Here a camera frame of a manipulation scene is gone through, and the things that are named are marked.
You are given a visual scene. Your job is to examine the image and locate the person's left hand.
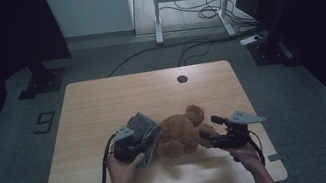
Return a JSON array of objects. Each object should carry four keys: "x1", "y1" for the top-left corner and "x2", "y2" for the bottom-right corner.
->
[{"x1": 104, "y1": 148, "x2": 151, "y2": 183}]

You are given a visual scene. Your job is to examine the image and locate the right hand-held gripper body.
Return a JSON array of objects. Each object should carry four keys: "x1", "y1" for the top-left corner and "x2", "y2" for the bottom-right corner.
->
[{"x1": 205, "y1": 105, "x2": 272, "y2": 154}]

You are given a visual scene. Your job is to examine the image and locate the tangle of black cables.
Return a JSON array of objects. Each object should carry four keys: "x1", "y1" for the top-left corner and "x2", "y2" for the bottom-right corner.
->
[{"x1": 158, "y1": 0, "x2": 259, "y2": 43}]

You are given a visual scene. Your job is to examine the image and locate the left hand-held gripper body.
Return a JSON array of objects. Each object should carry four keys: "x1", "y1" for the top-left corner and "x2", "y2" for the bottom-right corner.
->
[{"x1": 108, "y1": 121, "x2": 150, "y2": 166}]

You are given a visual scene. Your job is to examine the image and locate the long black floor cable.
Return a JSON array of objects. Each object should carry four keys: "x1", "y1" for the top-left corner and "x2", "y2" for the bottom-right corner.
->
[{"x1": 103, "y1": 30, "x2": 249, "y2": 80}]

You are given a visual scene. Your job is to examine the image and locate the person's right hand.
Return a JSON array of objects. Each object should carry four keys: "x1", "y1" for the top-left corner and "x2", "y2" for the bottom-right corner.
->
[{"x1": 224, "y1": 140, "x2": 266, "y2": 179}]

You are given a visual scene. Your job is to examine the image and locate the black stand base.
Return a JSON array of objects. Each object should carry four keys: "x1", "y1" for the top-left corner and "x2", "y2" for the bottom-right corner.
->
[
  {"x1": 13, "y1": 58, "x2": 71, "y2": 102},
  {"x1": 245, "y1": 30, "x2": 303, "y2": 75}
]

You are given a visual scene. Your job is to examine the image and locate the white power strip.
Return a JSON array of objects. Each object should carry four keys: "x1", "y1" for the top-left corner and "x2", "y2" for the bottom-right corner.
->
[{"x1": 238, "y1": 33, "x2": 264, "y2": 47}]

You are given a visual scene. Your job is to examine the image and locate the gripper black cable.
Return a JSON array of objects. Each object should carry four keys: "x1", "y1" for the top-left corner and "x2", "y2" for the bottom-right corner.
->
[
  {"x1": 88, "y1": 132, "x2": 126, "y2": 183},
  {"x1": 244, "y1": 127, "x2": 267, "y2": 169}
]

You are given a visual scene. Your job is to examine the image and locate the brown teddy bear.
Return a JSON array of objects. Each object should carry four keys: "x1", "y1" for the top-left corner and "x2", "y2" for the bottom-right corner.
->
[{"x1": 148, "y1": 100, "x2": 222, "y2": 162}]

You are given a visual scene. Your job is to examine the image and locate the grey knitted garment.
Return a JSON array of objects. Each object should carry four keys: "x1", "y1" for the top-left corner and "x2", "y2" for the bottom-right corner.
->
[{"x1": 123, "y1": 108, "x2": 169, "y2": 171}]

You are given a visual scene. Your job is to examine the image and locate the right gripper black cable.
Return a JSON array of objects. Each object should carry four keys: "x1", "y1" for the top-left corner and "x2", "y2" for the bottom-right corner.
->
[{"x1": 244, "y1": 127, "x2": 267, "y2": 169}]

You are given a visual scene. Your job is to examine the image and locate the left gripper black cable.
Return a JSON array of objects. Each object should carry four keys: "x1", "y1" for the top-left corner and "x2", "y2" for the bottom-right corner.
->
[{"x1": 88, "y1": 132, "x2": 126, "y2": 183}]

